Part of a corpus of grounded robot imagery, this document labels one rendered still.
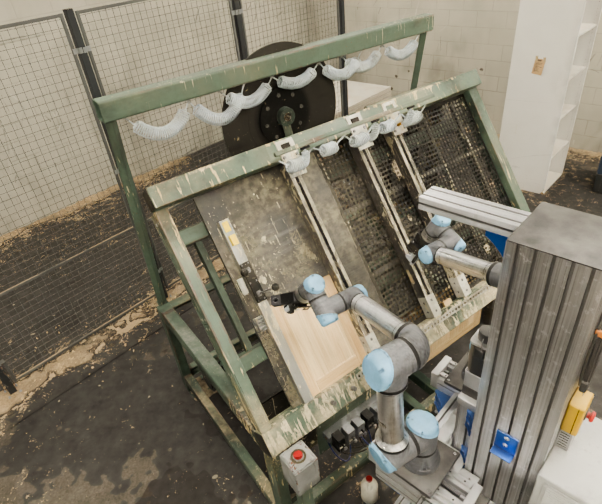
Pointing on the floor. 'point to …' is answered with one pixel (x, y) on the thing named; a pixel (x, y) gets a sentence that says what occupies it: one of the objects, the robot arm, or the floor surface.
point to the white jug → (369, 490)
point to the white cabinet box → (546, 86)
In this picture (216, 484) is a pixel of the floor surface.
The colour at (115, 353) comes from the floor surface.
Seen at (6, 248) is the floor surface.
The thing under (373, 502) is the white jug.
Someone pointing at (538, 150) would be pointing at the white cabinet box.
